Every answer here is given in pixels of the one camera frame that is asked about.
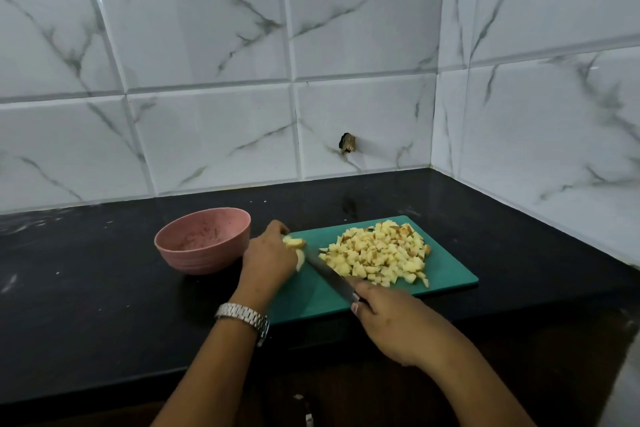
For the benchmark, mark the person's right hand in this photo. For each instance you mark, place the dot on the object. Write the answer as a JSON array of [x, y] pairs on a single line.
[[397, 324]]

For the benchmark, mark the person's left hand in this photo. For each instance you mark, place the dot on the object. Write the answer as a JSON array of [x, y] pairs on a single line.
[[267, 261]]

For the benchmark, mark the person's right thumb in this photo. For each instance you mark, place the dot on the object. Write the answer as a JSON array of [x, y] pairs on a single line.
[[361, 307]]

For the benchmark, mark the person's left fingers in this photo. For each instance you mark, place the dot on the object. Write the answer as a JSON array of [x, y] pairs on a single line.
[[277, 231]]

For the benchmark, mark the apple piece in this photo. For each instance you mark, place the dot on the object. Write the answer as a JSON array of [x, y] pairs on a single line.
[[296, 250]]

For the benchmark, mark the kitchen knife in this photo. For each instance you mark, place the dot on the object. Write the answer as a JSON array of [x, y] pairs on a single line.
[[330, 276]]

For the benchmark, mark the person's left forearm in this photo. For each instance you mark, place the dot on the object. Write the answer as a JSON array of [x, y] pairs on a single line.
[[200, 371]]

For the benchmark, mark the person's right forearm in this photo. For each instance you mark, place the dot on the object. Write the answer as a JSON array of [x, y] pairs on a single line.
[[475, 386]]

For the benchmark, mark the teal cutting board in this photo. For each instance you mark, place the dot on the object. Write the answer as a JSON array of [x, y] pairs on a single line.
[[370, 271]]

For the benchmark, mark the pile of diced apple cubes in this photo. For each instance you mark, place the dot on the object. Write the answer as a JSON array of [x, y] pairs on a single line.
[[382, 254]]

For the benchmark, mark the pink bowl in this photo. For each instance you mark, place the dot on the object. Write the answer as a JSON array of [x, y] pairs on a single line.
[[202, 241]]

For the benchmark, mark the silver metal wristwatch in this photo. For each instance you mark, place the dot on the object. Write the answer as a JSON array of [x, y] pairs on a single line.
[[243, 317]]

